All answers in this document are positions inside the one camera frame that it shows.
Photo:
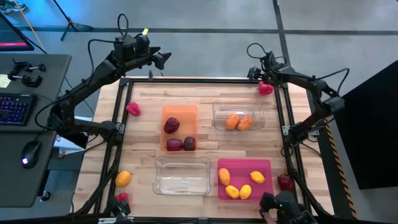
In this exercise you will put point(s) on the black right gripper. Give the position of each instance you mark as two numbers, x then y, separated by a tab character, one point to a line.
273	70

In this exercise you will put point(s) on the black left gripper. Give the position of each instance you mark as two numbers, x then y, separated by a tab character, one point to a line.
141	59

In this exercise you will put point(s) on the red bell pepper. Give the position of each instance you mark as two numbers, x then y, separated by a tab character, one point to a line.
265	88
285	183
122	196
133	109

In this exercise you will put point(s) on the orange fruit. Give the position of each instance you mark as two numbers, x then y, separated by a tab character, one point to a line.
123	179
232	121
245	123

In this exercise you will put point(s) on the dark red round fruit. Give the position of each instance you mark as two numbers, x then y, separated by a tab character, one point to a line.
174	145
189	143
171	125

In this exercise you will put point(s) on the yellow lemon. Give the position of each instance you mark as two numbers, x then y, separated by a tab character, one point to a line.
232	192
224	176
245	192
257	177

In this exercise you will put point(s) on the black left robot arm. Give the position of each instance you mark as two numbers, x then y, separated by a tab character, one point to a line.
93	77

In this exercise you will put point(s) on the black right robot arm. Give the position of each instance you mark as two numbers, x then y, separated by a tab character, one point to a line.
311	82

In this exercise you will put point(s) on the yellow tape tag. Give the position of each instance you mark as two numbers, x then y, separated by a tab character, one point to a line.
145	31

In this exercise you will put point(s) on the clear plastic bin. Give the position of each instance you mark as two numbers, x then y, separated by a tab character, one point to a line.
182	180
217	107

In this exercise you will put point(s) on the orange translucent plastic bin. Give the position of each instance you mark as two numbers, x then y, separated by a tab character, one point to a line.
186	112

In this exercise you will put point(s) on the black tripod stand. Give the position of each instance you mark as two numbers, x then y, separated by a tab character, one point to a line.
72	24

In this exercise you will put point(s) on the pink translucent plastic bin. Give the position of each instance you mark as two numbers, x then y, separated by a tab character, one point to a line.
242	168

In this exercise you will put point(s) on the black yellow hazard tape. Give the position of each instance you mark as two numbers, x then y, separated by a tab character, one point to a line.
338	161

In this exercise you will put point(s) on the white paper sheet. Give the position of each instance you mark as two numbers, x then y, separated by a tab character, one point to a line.
73	147

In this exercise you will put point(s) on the thin orange rod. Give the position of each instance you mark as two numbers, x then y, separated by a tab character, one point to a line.
29	25

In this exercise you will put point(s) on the black screw clamp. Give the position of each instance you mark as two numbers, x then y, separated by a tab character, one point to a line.
28	81
21	66

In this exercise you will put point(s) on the black floor mat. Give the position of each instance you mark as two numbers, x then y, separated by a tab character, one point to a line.
373	140

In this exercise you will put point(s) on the black computer monitor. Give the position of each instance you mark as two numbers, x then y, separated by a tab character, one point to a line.
12	37

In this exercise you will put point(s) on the person's shoe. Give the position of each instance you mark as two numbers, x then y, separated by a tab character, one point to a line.
14	5

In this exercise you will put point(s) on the black backlit keyboard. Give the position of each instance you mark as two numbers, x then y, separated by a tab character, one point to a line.
15	109

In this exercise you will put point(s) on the pale yellow sticky note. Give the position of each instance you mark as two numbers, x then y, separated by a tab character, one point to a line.
3	81

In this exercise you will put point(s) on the black computer mouse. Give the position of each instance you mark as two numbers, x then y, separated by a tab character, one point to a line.
30	154

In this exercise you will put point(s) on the black round knob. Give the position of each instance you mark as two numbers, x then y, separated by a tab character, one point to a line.
45	195

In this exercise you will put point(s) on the dark grey desk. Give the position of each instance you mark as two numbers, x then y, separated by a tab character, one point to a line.
31	186

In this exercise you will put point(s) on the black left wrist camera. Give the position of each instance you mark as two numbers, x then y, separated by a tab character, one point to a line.
124	45

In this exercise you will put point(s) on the black aluminium table frame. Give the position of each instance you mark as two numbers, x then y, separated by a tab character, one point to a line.
202	80

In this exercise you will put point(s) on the silver metal bracket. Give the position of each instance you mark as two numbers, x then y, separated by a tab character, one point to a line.
104	220

